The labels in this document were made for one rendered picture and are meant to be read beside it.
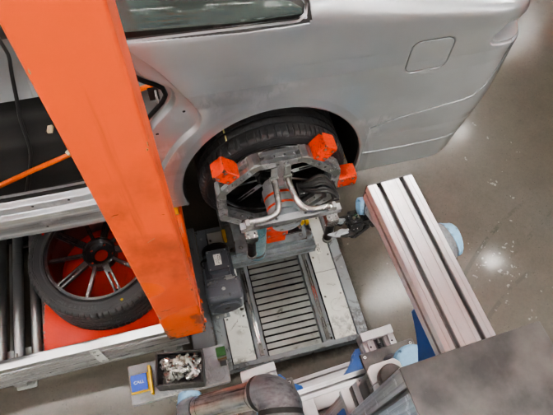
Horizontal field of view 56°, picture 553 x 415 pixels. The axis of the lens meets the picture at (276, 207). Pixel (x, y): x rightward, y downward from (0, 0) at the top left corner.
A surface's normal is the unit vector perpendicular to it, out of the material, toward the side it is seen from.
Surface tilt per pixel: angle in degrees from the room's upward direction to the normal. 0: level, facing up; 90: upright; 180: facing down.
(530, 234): 0
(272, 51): 81
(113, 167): 90
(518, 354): 0
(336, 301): 0
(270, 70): 90
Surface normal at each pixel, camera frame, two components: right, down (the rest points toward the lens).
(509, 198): 0.04, -0.49
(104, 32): 0.25, 0.85
